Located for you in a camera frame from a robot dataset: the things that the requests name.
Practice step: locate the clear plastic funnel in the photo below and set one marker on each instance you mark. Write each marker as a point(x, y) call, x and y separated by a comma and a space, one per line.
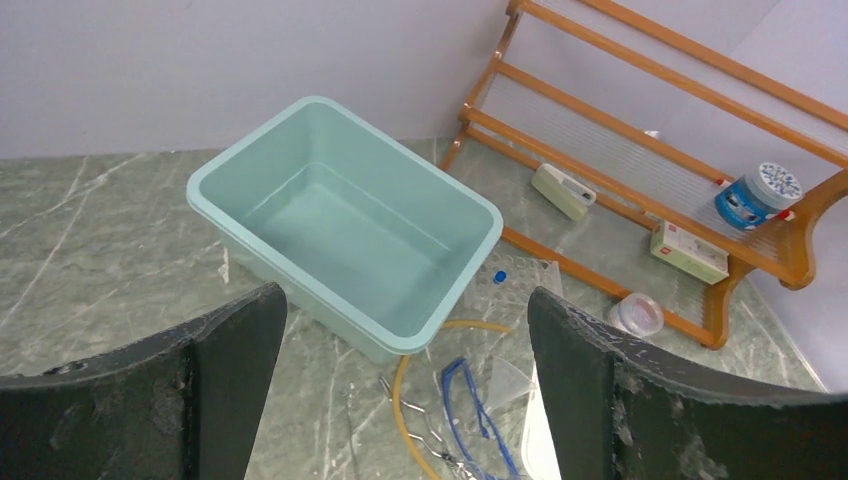
point(505, 392)

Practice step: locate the blue capped test tube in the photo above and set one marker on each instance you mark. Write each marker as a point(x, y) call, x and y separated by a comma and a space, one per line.
point(499, 277)

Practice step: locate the blue safety glasses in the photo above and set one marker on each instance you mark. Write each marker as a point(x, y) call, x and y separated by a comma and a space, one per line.
point(468, 420)

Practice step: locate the clear round plastic container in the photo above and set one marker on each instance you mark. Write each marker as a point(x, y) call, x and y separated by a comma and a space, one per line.
point(637, 314)

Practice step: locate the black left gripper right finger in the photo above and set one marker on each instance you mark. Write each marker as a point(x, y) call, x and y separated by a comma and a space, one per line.
point(619, 407)

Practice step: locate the orange wooden shelf rack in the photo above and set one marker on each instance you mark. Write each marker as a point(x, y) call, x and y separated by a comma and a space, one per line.
point(641, 178)

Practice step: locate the light green plastic bin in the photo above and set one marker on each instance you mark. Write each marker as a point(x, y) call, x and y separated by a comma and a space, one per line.
point(368, 238)

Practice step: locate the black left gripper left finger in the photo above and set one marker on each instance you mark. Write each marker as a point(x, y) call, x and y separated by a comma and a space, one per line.
point(183, 403)

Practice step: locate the white plastic bin lid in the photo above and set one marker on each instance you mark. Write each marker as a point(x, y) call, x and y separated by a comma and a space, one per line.
point(537, 450)

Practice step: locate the blue white lidded jar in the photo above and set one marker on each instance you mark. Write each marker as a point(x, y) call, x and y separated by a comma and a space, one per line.
point(758, 196)

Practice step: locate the white green small box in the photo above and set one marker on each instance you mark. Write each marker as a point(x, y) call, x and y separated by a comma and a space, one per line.
point(689, 253)

